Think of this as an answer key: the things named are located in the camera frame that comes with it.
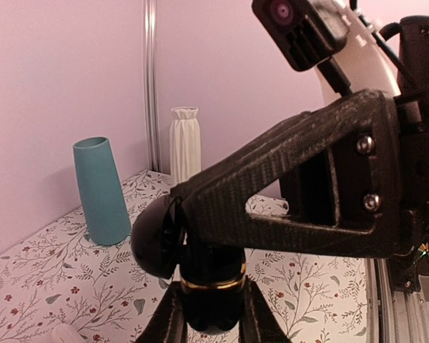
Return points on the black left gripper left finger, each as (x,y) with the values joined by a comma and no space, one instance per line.
(167,324)

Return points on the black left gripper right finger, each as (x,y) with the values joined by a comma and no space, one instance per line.
(257,322)

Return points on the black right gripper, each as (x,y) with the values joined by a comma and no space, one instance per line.
(349,180)

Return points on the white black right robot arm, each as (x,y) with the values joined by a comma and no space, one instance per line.
(395,61)

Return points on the teal tall vase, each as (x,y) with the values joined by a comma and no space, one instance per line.
(100,191)

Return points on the white ribbed vase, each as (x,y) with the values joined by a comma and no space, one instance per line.
(185,144)

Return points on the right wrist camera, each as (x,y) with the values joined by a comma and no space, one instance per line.
(309,34)

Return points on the aluminium front rail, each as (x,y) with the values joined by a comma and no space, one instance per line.
(393,316)

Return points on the right aluminium frame post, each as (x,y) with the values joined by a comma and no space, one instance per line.
(150,85)

